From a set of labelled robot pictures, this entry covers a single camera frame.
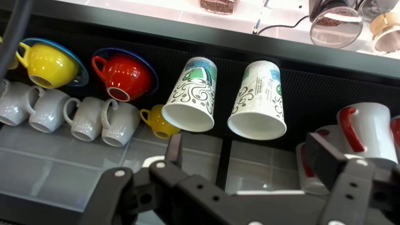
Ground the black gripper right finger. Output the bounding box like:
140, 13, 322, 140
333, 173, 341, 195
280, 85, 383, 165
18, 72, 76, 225
305, 132, 400, 225

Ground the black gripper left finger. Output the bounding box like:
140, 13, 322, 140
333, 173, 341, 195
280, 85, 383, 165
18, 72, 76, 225
78, 133, 217, 225

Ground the black coffee grinder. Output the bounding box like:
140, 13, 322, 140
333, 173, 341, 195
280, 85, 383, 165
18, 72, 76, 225
308, 0, 362, 48

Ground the small yellow cup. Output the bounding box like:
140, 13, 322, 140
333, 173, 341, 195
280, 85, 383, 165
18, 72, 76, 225
140, 105, 178, 140

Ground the white embossed mug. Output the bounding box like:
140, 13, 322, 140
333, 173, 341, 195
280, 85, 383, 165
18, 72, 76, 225
25, 86, 68, 133
100, 98, 140, 147
62, 96, 103, 141
0, 78, 30, 126

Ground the red cup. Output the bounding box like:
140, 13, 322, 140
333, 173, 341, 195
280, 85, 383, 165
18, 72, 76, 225
91, 53, 153, 101

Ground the white red-handled mug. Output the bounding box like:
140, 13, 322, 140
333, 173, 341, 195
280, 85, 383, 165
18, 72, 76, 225
296, 125, 346, 196
336, 102, 397, 162

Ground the dark wall shelf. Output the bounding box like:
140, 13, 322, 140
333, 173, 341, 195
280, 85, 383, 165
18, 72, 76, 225
0, 0, 400, 151

